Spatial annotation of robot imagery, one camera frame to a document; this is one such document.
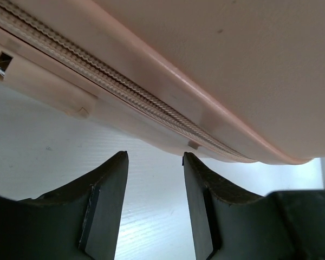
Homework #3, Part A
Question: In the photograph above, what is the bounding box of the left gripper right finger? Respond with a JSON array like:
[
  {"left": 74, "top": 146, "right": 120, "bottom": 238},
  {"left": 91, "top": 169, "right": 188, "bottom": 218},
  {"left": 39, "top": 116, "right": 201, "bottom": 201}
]
[{"left": 183, "top": 152, "right": 325, "bottom": 259}]

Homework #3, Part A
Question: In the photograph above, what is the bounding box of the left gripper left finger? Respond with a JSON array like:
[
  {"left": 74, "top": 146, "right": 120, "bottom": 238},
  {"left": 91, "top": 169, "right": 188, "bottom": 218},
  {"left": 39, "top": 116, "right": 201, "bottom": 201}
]
[{"left": 0, "top": 151, "right": 129, "bottom": 259}]

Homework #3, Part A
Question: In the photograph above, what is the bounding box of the pink hard-shell suitcase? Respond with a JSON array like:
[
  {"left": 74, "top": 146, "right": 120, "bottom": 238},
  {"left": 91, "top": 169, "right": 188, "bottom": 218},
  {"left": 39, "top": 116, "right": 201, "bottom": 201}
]
[{"left": 0, "top": 1, "right": 325, "bottom": 165}]

